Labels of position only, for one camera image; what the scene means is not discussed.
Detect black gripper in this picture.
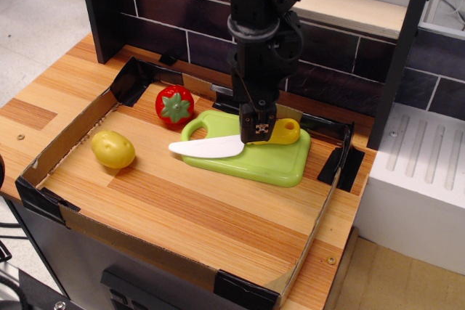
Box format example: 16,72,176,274
227,12,304,144

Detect yellow handled white toy knife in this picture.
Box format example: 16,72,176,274
168,118,301,159

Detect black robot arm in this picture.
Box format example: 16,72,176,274
227,0,304,143

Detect green plastic cutting board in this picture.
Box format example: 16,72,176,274
181,110,311,187

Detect cardboard fence with black tape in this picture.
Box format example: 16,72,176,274
16,58,364,309

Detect red toy tomato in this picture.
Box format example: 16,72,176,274
155,85,195,124

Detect yellow toy potato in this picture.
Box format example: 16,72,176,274
91,131,136,169

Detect white toy sink drainboard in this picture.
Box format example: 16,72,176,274
355,104,464,274

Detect black shelf support panel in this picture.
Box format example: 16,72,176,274
85,0,125,64

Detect black vertical post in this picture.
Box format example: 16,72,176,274
367,0,427,150

